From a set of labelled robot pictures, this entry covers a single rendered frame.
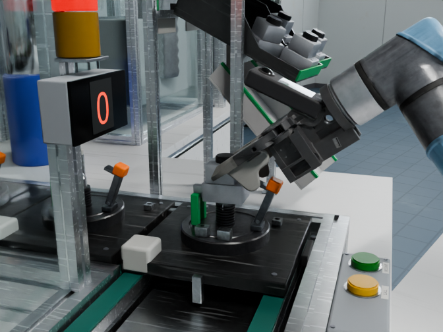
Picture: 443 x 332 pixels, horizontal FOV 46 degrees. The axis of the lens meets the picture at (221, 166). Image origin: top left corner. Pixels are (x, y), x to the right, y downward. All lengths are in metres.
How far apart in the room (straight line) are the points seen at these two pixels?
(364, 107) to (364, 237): 0.48
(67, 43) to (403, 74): 0.40
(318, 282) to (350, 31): 8.41
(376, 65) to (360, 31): 8.30
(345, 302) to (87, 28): 0.45
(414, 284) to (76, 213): 0.59
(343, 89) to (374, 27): 8.21
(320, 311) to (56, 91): 0.40
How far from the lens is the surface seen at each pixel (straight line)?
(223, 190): 0.77
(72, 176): 0.66
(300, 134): 0.71
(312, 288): 0.71
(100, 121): 0.62
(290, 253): 0.78
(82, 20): 0.61
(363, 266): 0.77
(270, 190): 0.77
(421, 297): 0.94
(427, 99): 0.67
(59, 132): 0.59
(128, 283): 0.75
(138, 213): 0.92
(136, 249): 0.75
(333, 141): 0.72
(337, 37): 9.16
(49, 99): 0.59
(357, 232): 1.14
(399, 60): 0.69
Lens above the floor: 1.31
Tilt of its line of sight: 17 degrees down
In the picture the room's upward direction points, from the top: straight up
